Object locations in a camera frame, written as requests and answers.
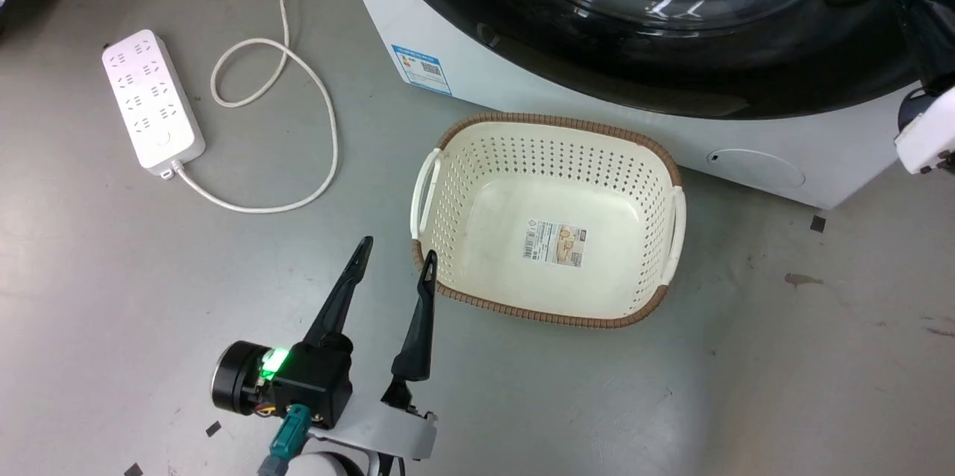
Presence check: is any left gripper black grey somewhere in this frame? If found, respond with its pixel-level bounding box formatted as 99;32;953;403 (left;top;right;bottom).
211;236;439;462

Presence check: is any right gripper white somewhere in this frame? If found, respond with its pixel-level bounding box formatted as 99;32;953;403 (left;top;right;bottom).
890;0;955;177

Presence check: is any black glass washing machine door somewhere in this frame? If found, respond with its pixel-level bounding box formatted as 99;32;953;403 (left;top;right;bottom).
369;0;955;121

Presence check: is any white washing machine body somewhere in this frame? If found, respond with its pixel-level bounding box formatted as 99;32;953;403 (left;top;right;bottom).
334;0;955;210

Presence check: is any cream laundry basket brown rim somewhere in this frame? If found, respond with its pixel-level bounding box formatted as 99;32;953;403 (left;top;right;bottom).
410;113;686;330

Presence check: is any paper label in basket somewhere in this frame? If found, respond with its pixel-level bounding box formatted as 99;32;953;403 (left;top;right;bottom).
522;219;588;269

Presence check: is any round white filter cover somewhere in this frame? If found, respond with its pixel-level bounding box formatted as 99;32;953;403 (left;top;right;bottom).
707;148;807;191

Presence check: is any blue white energy sticker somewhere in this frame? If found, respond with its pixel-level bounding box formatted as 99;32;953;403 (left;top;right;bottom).
391;44;453;96

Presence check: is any white power strip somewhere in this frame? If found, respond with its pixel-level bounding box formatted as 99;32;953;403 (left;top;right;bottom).
101;29;207;178

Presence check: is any teal plug cable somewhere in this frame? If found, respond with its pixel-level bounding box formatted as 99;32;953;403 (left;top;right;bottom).
257;404;311;476

